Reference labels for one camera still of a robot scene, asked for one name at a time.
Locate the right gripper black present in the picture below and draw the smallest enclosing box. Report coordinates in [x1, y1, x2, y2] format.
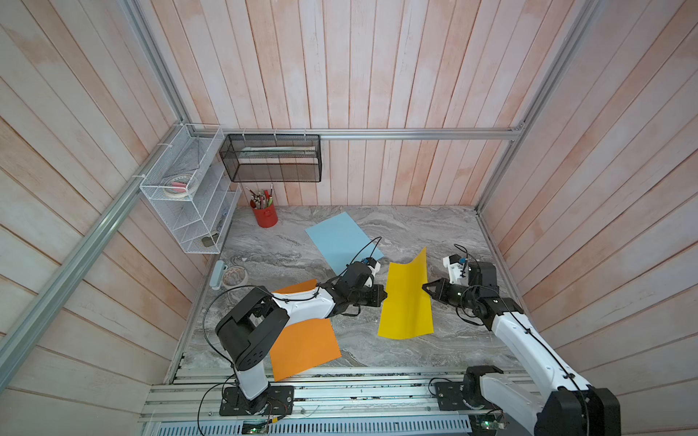
[422, 278, 478, 310]

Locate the yellow paper sheet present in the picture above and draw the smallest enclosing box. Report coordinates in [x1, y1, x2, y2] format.
[378, 248, 434, 340]

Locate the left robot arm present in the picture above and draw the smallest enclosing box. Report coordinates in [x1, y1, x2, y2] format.
[214, 257, 387, 404]

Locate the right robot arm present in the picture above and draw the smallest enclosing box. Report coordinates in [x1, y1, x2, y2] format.
[423, 255, 622, 435]

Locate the light blue paper sheet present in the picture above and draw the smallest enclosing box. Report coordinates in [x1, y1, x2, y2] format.
[306, 213, 384, 274]

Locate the orange paper sheet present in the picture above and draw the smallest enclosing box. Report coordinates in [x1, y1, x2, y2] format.
[270, 280, 341, 382]

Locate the red pencil cup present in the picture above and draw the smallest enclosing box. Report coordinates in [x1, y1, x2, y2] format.
[250, 201, 278, 228]

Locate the clear tape roll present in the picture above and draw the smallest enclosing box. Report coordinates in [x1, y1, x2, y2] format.
[222, 265, 249, 289]

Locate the tape roll on shelf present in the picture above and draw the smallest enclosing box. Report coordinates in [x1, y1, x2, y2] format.
[163, 174, 199, 199]

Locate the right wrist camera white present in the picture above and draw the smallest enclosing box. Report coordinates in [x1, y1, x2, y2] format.
[443, 254, 470, 286]

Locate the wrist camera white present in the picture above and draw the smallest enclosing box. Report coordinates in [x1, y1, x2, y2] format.
[443, 254, 470, 286]
[363, 257, 381, 287]

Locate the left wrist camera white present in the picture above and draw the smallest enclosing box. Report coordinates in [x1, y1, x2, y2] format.
[363, 257, 381, 287]

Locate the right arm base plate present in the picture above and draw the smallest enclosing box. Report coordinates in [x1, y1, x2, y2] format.
[432, 379, 487, 412]

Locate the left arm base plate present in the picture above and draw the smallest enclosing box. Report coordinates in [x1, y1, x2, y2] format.
[219, 385, 294, 417]

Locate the black mesh wall basket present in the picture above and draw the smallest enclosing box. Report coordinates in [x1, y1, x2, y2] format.
[219, 134, 323, 183]

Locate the white wire shelf rack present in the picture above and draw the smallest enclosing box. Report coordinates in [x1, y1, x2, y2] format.
[140, 124, 241, 254]

